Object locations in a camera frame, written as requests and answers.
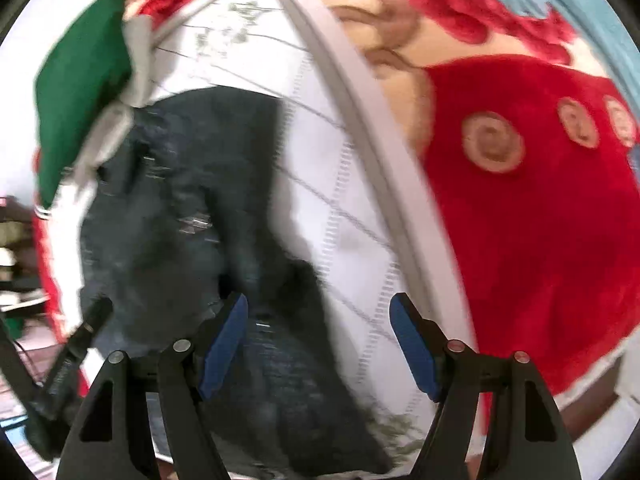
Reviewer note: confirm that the green and grey garment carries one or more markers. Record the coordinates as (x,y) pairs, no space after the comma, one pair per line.
(80,85)

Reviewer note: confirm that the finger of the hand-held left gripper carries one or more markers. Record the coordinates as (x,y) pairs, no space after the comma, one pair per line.
(75,352)

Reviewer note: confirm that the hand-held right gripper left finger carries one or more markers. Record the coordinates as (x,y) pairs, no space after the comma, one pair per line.
(226,345)

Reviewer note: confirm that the dark blue jeans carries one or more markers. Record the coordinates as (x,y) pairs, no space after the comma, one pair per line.
(200,200)

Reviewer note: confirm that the red printed blanket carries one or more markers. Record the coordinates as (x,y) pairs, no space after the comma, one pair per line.
(525,220)

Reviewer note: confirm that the white quilted mat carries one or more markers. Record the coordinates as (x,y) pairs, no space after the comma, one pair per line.
(345,220)

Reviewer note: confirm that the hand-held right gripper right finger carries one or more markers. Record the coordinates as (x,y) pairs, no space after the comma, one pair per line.
(413,346)

